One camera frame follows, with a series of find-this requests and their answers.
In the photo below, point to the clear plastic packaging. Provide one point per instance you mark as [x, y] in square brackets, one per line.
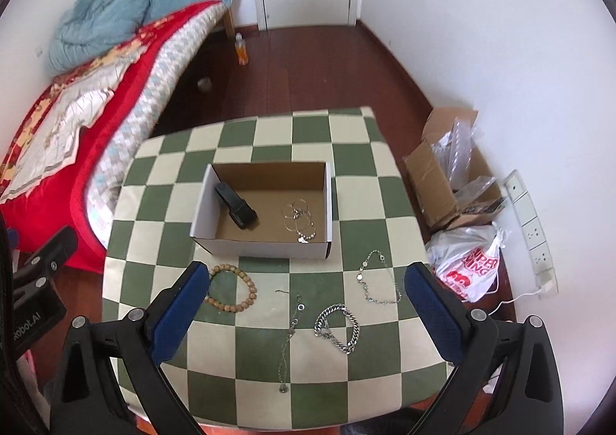
[462, 160]

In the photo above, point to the bed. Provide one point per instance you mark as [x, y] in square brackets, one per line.
[96, 126]

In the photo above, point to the white power strip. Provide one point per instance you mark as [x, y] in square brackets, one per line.
[529, 228]

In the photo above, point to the black watch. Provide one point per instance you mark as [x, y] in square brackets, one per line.
[235, 206]

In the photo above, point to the green checkered tablecloth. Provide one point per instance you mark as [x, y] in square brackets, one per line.
[269, 329]

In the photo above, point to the orange drink bottle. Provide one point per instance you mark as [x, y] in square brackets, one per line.
[241, 51]

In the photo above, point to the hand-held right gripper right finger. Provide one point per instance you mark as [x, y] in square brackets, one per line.
[435, 307]

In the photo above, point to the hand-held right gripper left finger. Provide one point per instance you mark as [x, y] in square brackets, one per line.
[179, 306]

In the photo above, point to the red patterned blanket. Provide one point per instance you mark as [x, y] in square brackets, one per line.
[82, 126]

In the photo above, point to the white cardboard box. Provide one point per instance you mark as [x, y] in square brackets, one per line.
[267, 208]

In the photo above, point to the white printed plastic bag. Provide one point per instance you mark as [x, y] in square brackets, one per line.
[464, 261]

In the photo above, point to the brown cardboard box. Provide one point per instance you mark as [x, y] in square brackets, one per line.
[445, 179]

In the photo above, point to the small grey object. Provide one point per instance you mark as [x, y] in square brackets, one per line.
[204, 84]

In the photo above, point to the blue quilt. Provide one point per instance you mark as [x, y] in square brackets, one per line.
[134, 16]

